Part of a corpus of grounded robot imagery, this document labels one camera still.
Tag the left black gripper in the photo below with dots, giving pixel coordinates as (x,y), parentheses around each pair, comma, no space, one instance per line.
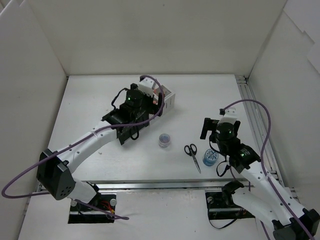
(155,105)

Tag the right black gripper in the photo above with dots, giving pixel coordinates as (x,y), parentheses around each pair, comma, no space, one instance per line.
(210,126)

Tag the black handled scissors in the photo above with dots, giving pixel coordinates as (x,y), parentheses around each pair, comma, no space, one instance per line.
(191,150)

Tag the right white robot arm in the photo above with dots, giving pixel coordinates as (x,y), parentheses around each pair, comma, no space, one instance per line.
(275,208)

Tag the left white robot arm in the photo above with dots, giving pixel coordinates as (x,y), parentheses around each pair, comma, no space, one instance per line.
(56,168)

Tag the white two-slot organizer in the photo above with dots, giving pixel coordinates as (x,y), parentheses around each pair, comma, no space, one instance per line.
(169,99)

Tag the black two-slot organizer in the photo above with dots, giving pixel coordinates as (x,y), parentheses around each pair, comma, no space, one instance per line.
(130,132)

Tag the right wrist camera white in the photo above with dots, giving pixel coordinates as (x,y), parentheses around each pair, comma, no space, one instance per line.
(228,115)

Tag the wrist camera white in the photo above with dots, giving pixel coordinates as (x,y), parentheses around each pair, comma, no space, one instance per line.
(228,115)
(146,86)

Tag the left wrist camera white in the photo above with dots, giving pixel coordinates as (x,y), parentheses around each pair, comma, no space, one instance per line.
(146,86)

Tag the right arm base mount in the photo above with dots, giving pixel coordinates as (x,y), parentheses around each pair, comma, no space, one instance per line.
(222,212)

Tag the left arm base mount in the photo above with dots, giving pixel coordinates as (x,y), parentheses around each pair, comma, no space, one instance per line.
(82,214)

